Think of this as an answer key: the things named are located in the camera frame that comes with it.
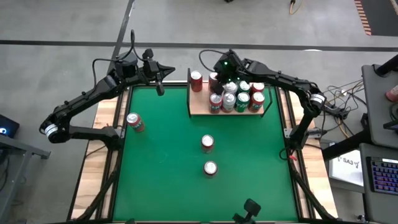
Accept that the yellow floor cable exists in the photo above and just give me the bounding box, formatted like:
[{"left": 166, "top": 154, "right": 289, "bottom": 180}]
[{"left": 289, "top": 0, "right": 304, "bottom": 15}]

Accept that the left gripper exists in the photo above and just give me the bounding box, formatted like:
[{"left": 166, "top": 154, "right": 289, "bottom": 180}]
[{"left": 138, "top": 49, "right": 177, "bottom": 96}]

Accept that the red Fanta strawberry can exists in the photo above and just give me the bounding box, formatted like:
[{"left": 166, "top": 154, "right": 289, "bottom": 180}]
[
  {"left": 208, "top": 72, "right": 219, "bottom": 93},
  {"left": 126, "top": 112, "right": 146, "bottom": 133},
  {"left": 251, "top": 82, "right": 266, "bottom": 94},
  {"left": 208, "top": 93, "right": 223, "bottom": 114},
  {"left": 248, "top": 91, "right": 266, "bottom": 113}
]

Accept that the white SA3 sign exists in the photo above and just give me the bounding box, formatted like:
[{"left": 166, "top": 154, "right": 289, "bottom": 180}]
[{"left": 328, "top": 149, "right": 365, "bottom": 188}]

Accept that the wooden shelf black frame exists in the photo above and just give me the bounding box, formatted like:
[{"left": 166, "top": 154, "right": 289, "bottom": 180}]
[{"left": 185, "top": 67, "right": 274, "bottom": 118}]

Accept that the backlit computer keyboard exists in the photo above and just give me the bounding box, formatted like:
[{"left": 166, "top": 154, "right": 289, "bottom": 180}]
[{"left": 368, "top": 156, "right": 398, "bottom": 196}]

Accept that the red Coca-Cola Zero can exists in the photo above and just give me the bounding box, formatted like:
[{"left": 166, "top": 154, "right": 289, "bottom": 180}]
[
  {"left": 200, "top": 134, "right": 215, "bottom": 154},
  {"left": 203, "top": 160, "right": 218, "bottom": 179}
]

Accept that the black camera cable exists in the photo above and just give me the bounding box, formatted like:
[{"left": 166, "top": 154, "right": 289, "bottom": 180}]
[
  {"left": 91, "top": 29, "right": 147, "bottom": 90},
  {"left": 198, "top": 49, "right": 226, "bottom": 73}
]

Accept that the black floor mat orange edge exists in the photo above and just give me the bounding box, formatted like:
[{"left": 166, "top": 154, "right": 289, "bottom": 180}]
[{"left": 353, "top": 0, "right": 398, "bottom": 37}]

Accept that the black computer blue light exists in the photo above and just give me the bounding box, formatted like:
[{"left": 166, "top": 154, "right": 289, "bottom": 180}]
[{"left": 0, "top": 114, "right": 20, "bottom": 139}]

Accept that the dark grey desk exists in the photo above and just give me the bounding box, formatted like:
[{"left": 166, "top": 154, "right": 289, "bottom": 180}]
[
  {"left": 0, "top": 133, "right": 52, "bottom": 215},
  {"left": 359, "top": 63, "right": 398, "bottom": 224}
]

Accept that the pink tumbler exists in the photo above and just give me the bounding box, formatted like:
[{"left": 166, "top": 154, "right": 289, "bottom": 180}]
[{"left": 385, "top": 85, "right": 398, "bottom": 103}]

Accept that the green table mat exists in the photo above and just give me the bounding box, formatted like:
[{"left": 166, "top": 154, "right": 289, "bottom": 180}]
[{"left": 112, "top": 85, "right": 299, "bottom": 222}]

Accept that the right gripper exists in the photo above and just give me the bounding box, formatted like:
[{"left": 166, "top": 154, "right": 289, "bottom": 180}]
[{"left": 211, "top": 51, "right": 246, "bottom": 96}]

